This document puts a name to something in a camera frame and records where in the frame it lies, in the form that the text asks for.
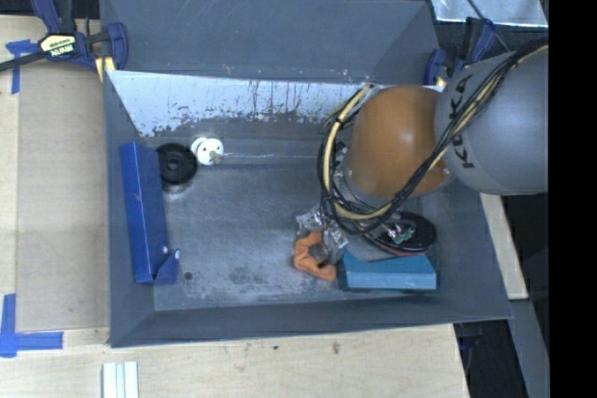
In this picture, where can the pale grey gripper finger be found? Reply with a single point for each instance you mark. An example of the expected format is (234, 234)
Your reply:
(337, 242)
(318, 251)

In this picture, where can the orange cloth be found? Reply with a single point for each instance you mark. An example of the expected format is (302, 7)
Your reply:
(305, 263)

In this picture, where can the teal flat block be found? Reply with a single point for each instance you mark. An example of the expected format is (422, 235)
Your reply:
(387, 277)

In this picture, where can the grey metal bin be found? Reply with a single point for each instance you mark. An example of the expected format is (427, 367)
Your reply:
(242, 228)

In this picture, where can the black disc with red rim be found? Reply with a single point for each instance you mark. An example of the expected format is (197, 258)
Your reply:
(422, 233)

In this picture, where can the white round knob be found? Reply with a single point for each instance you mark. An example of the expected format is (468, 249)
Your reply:
(203, 151)

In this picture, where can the blue long flat box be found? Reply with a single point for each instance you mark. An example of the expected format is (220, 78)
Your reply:
(144, 209)

